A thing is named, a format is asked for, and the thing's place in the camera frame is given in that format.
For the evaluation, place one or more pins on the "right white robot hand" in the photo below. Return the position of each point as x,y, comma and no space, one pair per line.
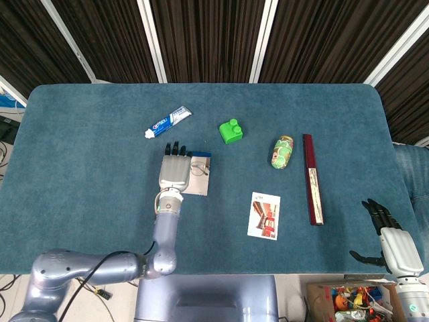
400,253

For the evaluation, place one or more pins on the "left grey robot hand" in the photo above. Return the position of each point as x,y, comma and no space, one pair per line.
174,172

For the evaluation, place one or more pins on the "eyeglasses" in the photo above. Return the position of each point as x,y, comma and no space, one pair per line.
198,168

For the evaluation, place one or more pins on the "blue glasses case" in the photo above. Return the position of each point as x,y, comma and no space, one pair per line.
199,186

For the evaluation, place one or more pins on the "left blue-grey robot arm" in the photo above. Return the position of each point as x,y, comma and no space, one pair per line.
164,234

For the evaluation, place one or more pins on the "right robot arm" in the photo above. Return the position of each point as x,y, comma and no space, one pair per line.
414,302

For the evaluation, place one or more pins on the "green labelled can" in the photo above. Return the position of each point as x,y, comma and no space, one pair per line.
281,152

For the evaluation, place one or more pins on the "blue white toothpaste tube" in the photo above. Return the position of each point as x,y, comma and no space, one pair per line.
164,124

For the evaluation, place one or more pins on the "green toy building brick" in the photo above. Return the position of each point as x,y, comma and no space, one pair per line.
229,134

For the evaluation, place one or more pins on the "blue velvet table cloth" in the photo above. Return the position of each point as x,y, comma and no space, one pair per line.
100,167

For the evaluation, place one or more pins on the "blue denim fabric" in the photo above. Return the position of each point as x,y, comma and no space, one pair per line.
415,174

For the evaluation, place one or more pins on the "cardboard box of toys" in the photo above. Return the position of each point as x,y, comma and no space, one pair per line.
318,302

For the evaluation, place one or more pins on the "postcard with red building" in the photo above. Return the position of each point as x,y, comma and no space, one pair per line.
263,218

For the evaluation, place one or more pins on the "blue-grey robot torso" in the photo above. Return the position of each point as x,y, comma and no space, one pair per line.
207,298

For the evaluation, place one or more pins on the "long dark red box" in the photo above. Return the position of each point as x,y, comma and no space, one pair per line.
310,154

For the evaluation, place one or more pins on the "dark brown pleated curtain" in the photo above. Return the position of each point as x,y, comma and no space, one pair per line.
207,37

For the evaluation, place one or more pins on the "black electronic device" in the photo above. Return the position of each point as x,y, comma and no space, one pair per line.
8,129

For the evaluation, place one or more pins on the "white partition post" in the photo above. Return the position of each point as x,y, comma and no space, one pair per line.
152,40
263,40
71,42
13,92
402,46

